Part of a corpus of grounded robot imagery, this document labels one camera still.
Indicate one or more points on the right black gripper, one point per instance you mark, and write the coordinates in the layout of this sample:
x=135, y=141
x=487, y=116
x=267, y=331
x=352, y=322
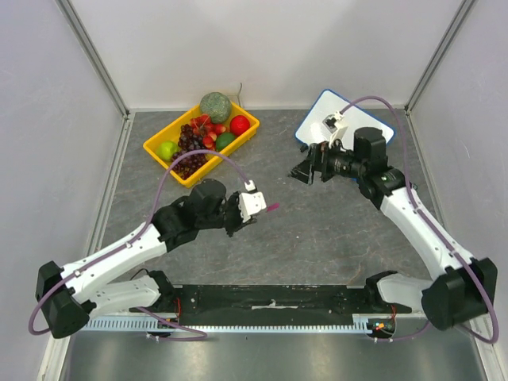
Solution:
x=316, y=161

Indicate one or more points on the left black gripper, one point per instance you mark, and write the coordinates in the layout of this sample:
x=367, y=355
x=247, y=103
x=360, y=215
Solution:
x=240, y=224

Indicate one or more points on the pink marker cap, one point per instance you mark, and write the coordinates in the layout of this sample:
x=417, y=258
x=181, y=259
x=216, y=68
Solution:
x=272, y=207

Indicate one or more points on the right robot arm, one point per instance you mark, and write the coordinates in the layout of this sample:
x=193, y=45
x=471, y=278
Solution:
x=461, y=287

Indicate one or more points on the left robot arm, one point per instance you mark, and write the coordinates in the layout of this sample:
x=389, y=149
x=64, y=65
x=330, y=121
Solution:
x=69, y=296

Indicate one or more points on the blue framed whiteboard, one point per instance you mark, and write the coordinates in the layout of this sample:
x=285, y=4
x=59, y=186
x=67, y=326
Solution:
x=312, y=129

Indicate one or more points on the red apple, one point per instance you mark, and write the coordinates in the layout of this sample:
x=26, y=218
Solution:
x=239, y=125

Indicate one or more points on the dark green lime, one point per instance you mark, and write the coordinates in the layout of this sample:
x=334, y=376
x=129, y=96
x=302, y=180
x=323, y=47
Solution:
x=223, y=140

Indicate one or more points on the light green apple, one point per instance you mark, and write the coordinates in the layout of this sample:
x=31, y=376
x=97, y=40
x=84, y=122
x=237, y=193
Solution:
x=166, y=150

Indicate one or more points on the red fruit cluster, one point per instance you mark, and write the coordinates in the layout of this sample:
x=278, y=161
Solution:
x=204, y=127

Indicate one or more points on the green melon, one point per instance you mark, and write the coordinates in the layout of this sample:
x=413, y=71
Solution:
x=217, y=105

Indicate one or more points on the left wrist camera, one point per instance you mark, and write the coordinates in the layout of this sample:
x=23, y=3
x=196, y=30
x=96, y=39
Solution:
x=251, y=202

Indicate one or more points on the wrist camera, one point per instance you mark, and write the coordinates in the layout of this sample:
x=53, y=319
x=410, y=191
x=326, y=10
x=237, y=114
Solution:
x=337, y=126
x=251, y=202

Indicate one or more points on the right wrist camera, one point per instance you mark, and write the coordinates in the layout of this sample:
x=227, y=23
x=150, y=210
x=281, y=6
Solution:
x=337, y=126

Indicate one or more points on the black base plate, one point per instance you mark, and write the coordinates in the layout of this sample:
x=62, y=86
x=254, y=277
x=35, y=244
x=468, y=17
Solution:
x=272, y=305

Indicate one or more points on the light blue cable duct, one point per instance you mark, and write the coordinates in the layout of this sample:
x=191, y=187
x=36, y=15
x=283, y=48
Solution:
x=144, y=323

